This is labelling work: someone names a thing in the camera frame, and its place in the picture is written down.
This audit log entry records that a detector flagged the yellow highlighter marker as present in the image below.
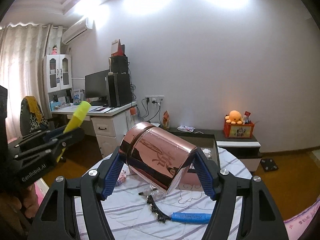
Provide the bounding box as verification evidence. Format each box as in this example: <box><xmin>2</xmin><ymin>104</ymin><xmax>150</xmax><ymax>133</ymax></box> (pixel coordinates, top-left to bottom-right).
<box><xmin>56</xmin><ymin>101</ymin><xmax>91</xmax><ymax>163</ymax></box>

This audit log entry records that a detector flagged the pink building block model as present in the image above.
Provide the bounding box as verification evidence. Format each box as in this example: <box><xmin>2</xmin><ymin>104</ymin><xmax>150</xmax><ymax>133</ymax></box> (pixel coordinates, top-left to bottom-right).
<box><xmin>116</xmin><ymin>170</ymin><xmax>126</xmax><ymax>186</ymax></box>

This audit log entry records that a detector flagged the black beaded hair clip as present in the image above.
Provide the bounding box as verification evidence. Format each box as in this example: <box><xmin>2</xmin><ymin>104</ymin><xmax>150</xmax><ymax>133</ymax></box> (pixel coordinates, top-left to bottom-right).
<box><xmin>146</xmin><ymin>195</ymin><xmax>171</xmax><ymax>223</ymax></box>

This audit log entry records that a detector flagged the clear glass light bulb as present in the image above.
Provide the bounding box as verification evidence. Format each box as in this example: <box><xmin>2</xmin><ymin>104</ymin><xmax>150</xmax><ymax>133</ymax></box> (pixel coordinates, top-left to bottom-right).
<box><xmin>138</xmin><ymin>186</ymin><xmax>167</xmax><ymax>200</ymax></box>

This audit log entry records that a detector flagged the rose gold metallic cylinder tin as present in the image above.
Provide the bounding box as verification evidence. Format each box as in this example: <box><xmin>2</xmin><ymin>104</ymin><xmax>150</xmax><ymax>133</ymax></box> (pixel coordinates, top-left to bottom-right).
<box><xmin>119</xmin><ymin>122</ymin><xmax>197</xmax><ymax>194</ymax></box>

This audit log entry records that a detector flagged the pink bedding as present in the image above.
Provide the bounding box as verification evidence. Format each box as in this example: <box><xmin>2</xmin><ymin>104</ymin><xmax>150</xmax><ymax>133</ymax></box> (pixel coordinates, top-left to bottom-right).
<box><xmin>284</xmin><ymin>197</ymin><xmax>319</xmax><ymax>239</ymax></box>

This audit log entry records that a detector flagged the black office chair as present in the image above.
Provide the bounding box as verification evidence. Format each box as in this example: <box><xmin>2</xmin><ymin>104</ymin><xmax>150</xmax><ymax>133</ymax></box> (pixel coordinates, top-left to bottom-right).
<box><xmin>20</xmin><ymin>96</ymin><xmax>58</xmax><ymax>137</ymax></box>

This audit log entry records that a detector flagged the black floor scale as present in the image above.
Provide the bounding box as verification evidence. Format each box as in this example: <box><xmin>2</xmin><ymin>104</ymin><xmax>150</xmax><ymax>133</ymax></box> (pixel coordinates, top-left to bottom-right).
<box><xmin>260</xmin><ymin>158</ymin><xmax>278</xmax><ymax>172</ymax></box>

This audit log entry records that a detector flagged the low black white cabinet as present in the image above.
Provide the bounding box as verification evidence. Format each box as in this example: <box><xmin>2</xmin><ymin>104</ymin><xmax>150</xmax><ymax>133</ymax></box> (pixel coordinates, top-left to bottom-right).
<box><xmin>168</xmin><ymin>128</ymin><xmax>263</xmax><ymax>173</ymax></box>

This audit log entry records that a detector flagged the pink storage box black rim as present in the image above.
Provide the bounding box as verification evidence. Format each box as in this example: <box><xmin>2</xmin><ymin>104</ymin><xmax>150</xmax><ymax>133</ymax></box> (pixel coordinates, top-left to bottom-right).
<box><xmin>159</xmin><ymin>129</ymin><xmax>221</xmax><ymax>178</ymax></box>

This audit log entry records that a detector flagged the small pink white block toy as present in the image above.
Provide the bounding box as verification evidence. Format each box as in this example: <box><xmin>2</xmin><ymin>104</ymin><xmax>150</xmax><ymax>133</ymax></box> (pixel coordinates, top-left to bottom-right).
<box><xmin>201</xmin><ymin>148</ymin><xmax>212</xmax><ymax>159</ymax></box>

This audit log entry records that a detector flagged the red cartoon storage box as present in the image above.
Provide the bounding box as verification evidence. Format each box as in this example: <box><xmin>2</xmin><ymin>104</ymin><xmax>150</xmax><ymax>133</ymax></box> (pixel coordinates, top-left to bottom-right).
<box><xmin>223</xmin><ymin>121</ymin><xmax>254</xmax><ymax>139</ymax></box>

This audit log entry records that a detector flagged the white desk with drawers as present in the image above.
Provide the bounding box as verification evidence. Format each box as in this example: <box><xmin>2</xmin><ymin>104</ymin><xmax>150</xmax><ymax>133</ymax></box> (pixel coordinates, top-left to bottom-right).
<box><xmin>51</xmin><ymin>101</ymin><xmax>138</xmax><ymax>158</ymax></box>

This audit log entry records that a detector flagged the white hutch cabinet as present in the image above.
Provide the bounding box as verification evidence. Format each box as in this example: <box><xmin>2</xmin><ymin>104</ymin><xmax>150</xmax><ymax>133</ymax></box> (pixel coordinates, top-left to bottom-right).
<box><xmin>44</xmin><ymin>54</ymin><xmax>72</xmax><ymax>93</ymax></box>

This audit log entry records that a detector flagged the black computer monitor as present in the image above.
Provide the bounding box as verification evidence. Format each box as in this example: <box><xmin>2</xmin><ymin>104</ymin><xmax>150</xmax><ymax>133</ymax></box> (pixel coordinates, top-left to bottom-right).
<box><xmin>85</xmin><ymin>70</ymin><xmax>109</xmax><ymax>105</ymax></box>

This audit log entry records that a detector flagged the orange octopus plush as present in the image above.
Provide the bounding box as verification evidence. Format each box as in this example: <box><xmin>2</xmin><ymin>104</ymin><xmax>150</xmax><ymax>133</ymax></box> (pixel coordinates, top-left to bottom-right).
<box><xmin>225</xmin><ymin>110</ymin><xmax>243</xmax><ymax>125</ymax></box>

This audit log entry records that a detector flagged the beige window curtain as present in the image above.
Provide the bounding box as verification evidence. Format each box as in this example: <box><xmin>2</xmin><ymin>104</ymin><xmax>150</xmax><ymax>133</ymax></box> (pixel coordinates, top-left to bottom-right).
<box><xmin>1</xmin><ymin>24</ymin><xmax>63</xmax><ymax>140</ymax></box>

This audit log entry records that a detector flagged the black computer tower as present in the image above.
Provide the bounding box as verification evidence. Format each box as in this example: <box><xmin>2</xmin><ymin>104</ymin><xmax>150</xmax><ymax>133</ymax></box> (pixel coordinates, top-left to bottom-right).
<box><xmin>106</xmin><ymin>73</ymin><xmax>132</xmax><ymax>107</ymax></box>

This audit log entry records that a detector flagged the crumpled snack packet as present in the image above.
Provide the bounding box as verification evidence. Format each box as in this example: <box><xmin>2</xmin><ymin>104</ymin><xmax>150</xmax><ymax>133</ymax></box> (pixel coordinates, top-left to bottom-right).
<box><xmin>177</xmin><ymin>125</ymin><xmax>195</xmax><ymax>133</ymax></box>

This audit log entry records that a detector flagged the red capped water bottle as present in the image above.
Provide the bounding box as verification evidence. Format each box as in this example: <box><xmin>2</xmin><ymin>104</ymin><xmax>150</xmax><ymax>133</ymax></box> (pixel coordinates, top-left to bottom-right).
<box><xmin>130</xmin><ymin>107</ymin><xmax>139</xmax><ymax>127</ymax></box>

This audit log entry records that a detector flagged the white air conditioner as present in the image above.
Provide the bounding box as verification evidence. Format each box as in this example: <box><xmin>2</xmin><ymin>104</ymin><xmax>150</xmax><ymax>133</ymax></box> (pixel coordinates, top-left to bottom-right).
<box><xmin>61</xmin><ymin>18</ymin><xmax>94</xmax><ymax>45</ymax></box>

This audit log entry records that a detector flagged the wall power outlet strip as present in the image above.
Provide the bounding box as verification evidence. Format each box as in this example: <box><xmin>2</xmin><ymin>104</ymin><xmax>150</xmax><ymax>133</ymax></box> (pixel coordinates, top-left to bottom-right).
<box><xmin>145</xmin><ymin>95</ymin><xmax>164</xmax><ymax>106</ymax></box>

